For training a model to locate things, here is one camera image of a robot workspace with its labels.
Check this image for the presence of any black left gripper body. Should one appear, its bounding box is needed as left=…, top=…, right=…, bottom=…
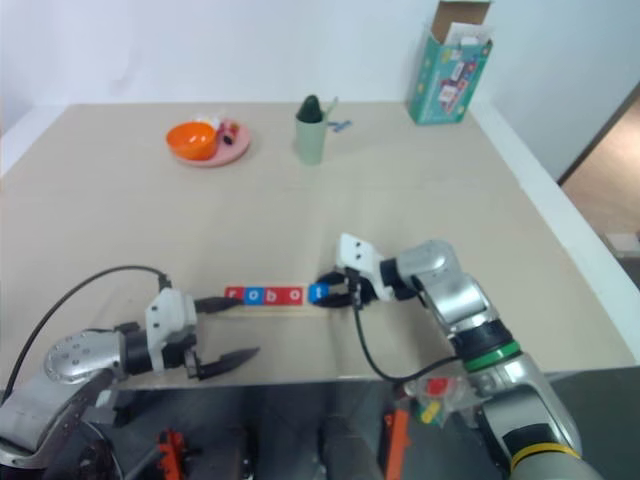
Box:
left=163, top=331, right=202, bottom=380

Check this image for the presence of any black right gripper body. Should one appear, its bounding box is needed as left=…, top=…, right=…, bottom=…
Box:
left=342, top=267, right=378, bottom=308

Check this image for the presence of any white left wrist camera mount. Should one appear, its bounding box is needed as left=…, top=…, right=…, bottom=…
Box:
left=144, top=288, right=198, bottom=375

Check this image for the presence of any orange bar tool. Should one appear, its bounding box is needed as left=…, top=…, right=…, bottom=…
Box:
left=383, top=409, right=410, bottom=477

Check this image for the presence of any pink round plate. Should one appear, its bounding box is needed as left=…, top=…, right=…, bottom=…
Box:
left=171, top=118, right=252, bottom=169

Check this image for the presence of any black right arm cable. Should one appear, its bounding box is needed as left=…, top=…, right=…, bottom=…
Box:
left=351, top=292, right=469, bottom=383

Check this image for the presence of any teal printed carton box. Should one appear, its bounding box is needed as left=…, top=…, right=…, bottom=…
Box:
left=405, top=0, right=495, bottom=127

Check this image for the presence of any orange plastic bowl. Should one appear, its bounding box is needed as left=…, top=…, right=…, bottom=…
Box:
left=165, top=121, right=219, bottom=161

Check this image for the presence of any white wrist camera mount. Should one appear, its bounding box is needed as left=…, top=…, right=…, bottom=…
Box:
left=144, top=288, right=198, bottom=375
left=335, top=232, right=397, bottom=302

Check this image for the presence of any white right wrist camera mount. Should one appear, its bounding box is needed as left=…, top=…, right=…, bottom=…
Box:
left=335, top=232, right=397, bottom=302

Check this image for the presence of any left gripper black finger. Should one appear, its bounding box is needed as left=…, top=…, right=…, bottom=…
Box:
left=196, top=346, right=262, bottom=382
left=193, top=295, right=240, bottom=315

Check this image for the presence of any white paper in carton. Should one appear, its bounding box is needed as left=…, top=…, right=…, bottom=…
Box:
left=444, top=20, right=495, bottom=52

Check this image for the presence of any clear bag with coloured pieces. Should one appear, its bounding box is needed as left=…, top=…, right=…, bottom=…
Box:
left=402, top=375, right=475, bottom=428

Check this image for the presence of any dark green toy vegetable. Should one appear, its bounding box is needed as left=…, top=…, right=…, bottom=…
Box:
left=297, top=94, right=324, bottom=124

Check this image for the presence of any pale green cup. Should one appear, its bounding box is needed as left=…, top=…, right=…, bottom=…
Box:
left=294, top=112, right=329, bottom=167

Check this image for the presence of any orange and black device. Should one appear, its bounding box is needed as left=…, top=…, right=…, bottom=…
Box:
left=155, top=428, right=192, bottom=480

